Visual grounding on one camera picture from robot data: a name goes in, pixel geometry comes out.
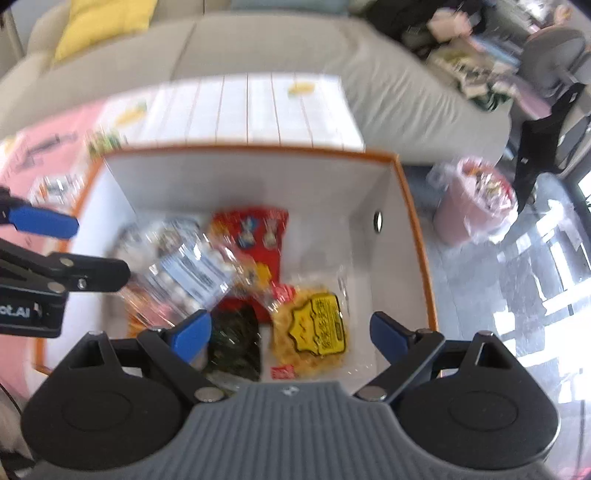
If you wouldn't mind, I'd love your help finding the yellow waffle snack bag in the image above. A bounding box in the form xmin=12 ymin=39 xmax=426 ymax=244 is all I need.
xmin=270 ymin=285 xmax=349 ymax=378

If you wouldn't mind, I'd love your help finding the red date candy packet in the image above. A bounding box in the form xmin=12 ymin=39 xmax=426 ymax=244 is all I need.
xmin=29 ymin=174 xmax=85 ymax=209

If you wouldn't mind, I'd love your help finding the checkered lemon pink tablecloth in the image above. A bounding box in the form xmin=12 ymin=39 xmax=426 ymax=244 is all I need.
xmin=0 ymin=72 xmax=366 ymax=393

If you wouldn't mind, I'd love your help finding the dark seaweed snack packet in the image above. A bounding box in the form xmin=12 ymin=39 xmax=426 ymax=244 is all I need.
xmin=205 ymin=302 xmax=262 ymax=382

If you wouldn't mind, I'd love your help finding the grey office chair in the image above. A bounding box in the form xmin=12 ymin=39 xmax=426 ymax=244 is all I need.
xmin=518 ymin=26 xmax=587 ymax=98

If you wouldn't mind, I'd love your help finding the black backpack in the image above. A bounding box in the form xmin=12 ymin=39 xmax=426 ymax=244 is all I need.
xmin=358 ymin=0 xmax=464 ymax=41

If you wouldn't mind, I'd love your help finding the red cartoon snack bag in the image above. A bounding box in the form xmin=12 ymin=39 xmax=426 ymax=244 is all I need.
xmin=208 ymin=206 xmax=290 ymax=324

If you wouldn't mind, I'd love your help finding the pink trash bin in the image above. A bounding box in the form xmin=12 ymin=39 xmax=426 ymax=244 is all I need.
xmin=427 ymin=157 xmax=518 ymax=247

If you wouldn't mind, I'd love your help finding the pile of books and bags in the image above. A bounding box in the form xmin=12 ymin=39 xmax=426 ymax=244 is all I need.
xmin=425 ymin=6 xmax=541 ymax=111

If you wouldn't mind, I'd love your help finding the blue cushion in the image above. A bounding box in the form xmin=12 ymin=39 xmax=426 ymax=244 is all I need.
xmin=230 ymin=0 xmax=349 ymax=14

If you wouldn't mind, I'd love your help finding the beige sofa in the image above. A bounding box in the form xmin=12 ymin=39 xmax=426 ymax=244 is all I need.
xmin=1 ymin=1 xmax=511 ymax=165

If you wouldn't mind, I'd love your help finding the clear white candy packet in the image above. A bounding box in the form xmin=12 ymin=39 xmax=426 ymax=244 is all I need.
xmin=113 ymin=217 xmax=245 ymax=319

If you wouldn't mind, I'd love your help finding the orange white storage box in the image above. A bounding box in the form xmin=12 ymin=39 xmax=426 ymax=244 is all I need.
xmin=43 ymin=145 xmax=437 ymax=390

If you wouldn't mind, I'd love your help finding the yellow cushion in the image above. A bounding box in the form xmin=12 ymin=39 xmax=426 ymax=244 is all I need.
xmin=53 ymin=0 xmax=157 ymax=64

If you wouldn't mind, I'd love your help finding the green small snack packet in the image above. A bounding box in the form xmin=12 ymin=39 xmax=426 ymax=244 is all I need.
xmin=86 ymin=130 xmax=122 ymax=158

